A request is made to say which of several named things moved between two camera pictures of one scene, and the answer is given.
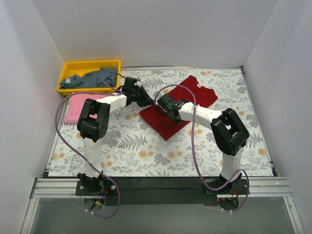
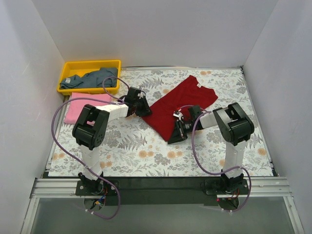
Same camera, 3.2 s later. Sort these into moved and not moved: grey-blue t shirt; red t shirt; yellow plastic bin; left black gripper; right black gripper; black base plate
Moved: right black gripper; left black gripper
Not moved: yellow plastic bin; red t shirt; grey-blue t shirt; black base plate
